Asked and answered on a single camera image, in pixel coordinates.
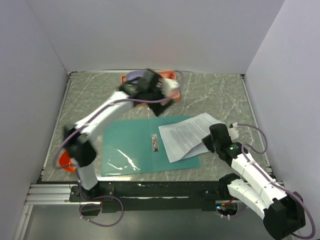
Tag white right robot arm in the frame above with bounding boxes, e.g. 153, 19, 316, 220
202, 123, 306, 240

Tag lavender square bowl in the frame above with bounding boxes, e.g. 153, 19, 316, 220
125, 70, 145, 81

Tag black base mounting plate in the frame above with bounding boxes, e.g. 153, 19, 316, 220
69, 181, 238, 213

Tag orange plastic cup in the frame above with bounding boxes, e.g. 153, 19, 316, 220
58, 151, 76, 173

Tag metal folder clip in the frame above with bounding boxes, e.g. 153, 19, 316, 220
151, 134, 159, 152

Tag salmon pink tray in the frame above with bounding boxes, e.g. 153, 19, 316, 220
120, 70, 181, 103

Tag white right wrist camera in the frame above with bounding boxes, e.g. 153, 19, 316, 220
228, 122, 239, 141

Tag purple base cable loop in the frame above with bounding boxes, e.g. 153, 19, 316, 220
79, 194, 125, 228

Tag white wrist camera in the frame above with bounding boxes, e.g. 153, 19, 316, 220
161, 78, 180, 99
228, 122, 239, 141

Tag aluminium frame rail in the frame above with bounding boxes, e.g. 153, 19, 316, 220
24, 184, 75, 205

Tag white printed paper sheets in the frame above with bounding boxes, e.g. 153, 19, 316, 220
158, 112, 221, 163

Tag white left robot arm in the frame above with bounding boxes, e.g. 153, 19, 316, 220
62, 68, 180, 201

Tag teal green file folder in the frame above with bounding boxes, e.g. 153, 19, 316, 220
101, 116, 201, 177

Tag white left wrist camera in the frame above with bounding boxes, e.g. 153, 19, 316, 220
161, 78, 180, 99

